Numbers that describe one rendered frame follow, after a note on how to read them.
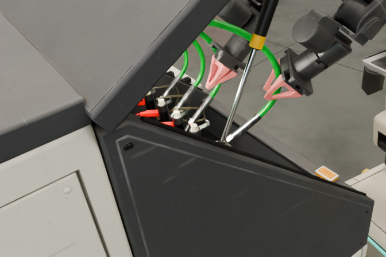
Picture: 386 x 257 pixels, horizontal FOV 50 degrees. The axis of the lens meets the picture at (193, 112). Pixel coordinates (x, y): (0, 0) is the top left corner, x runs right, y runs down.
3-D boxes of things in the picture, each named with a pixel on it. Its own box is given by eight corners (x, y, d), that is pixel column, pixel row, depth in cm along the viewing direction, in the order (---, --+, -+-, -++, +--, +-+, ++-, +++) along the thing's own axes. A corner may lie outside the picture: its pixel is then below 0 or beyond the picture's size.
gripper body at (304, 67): (286, 83, 83) (316, 62, 79) (281, 51, 90) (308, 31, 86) (307, 98, 86) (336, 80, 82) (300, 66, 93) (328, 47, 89)
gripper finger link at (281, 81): (255, 98, 89) (289, 74, 83) (254, 76, 94) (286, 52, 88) (277, 113, 92) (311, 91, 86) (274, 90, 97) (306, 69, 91)
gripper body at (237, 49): (207, 45, 97) (226, 19, 95) (236, 65, 102) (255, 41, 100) (217, 56, 92) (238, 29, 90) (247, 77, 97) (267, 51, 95)
